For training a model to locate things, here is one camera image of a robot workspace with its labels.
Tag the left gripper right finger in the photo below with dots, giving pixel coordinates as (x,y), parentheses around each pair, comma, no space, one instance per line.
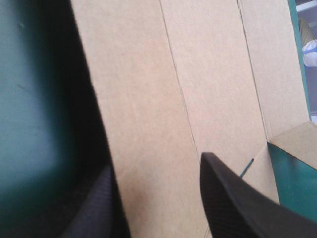
(237,210)

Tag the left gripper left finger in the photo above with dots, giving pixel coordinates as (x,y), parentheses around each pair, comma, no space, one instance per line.
(104,210)

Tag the brown cardboard box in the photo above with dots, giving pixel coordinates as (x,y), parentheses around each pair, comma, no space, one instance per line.
(153,99)

